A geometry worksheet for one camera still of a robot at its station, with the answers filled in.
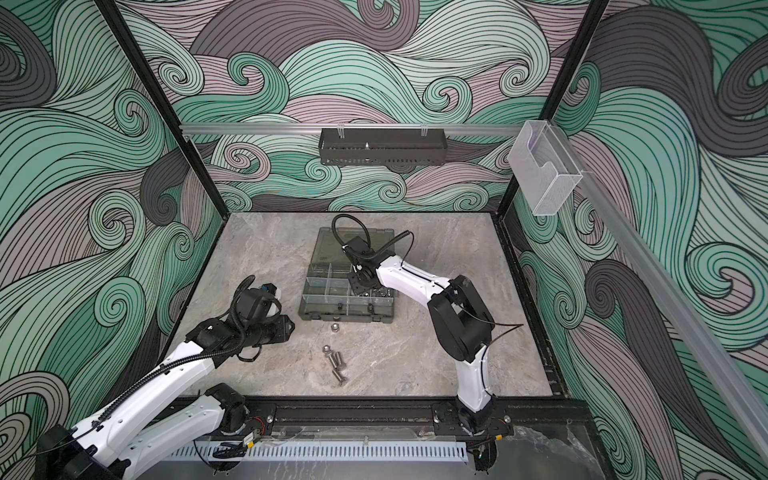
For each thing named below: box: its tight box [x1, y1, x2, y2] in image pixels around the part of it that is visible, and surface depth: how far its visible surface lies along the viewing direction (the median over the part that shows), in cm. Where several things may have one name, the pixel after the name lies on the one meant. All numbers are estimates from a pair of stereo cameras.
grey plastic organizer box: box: [298, 227, 397, 323], surface depth 95 cm
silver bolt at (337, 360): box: [328, 351, 347, 371], surface depth 83 cm
